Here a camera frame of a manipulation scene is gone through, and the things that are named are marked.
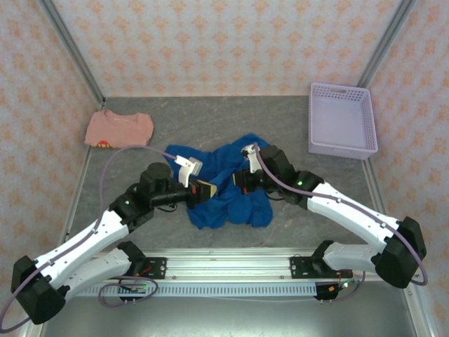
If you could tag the aluminium lower frame rail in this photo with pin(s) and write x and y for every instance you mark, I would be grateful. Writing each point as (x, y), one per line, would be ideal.
(419, 312)
(31, 331)

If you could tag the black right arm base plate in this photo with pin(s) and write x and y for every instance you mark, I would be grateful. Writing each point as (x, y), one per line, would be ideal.
(298, 268)

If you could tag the lavender plastic basket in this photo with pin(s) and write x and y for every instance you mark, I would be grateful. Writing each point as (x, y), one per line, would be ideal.
(343, 123)

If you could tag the blue t-shirt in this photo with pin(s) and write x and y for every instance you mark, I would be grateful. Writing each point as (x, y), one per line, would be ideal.
(238, 210)

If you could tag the folded pink t-shirt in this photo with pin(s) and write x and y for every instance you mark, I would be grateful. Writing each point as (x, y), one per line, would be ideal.
(115, 130)

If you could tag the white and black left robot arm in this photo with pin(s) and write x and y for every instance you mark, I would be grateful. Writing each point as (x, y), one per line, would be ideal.
(77, 245)

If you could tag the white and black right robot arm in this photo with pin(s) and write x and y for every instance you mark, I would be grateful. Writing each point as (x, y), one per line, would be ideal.
(350, 217)

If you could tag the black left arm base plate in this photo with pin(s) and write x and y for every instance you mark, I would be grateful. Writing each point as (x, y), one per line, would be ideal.
(158, 268)

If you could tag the grey sheet metal panel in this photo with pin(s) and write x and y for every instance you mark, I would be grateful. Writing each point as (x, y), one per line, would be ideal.
(228, 319)

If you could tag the aluminium frame post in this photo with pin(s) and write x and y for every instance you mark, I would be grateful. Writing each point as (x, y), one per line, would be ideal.
(386, 42)
(73, 49)

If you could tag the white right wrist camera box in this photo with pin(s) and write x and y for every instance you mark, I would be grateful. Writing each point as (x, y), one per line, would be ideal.
(250, 158)

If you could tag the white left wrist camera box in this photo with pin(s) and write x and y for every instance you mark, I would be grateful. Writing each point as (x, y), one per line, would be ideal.
(187, 168)

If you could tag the small green circuit board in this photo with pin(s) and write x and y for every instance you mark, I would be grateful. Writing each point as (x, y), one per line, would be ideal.
(342, 286)
(138, 288)

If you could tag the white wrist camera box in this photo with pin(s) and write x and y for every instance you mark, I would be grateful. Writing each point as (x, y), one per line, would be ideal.
(187, 168)
(250, 158)

